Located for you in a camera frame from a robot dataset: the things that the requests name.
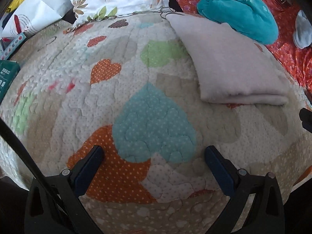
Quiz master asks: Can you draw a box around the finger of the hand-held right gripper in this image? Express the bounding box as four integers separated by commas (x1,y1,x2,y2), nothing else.
299,108,312,133

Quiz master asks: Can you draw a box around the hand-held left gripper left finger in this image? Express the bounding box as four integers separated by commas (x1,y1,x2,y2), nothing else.
24,145,105,234

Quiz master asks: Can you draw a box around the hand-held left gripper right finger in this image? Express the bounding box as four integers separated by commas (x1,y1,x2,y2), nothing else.
204,145,285,234

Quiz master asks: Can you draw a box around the pale pink small garment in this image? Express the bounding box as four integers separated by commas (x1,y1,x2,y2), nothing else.
166,13,289,105

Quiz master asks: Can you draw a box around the orange floral bed sheet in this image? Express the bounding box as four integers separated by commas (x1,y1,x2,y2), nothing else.
162,0,312,98

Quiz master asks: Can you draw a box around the heart-patterned quilt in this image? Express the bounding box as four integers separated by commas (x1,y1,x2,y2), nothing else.
0,12,312,234

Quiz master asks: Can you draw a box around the grey sock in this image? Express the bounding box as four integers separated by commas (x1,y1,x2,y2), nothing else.
293,10,312,49

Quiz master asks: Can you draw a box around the green plastic package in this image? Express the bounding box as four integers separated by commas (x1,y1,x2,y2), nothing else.
0,60,20,103

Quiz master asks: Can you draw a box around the teal cloth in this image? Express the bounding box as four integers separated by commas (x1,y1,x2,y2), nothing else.
197,0,279,45

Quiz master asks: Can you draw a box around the colourful dotted flat box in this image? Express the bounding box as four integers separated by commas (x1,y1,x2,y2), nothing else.
0,32,27,60

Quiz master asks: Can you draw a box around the white plastic bag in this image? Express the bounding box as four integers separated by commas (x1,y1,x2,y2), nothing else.
2,0,74,39

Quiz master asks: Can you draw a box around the yellow printed bag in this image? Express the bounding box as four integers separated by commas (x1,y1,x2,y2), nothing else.
7,0,35,12

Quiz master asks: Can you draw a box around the black cable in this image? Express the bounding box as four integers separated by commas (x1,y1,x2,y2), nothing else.
0,121,74,234

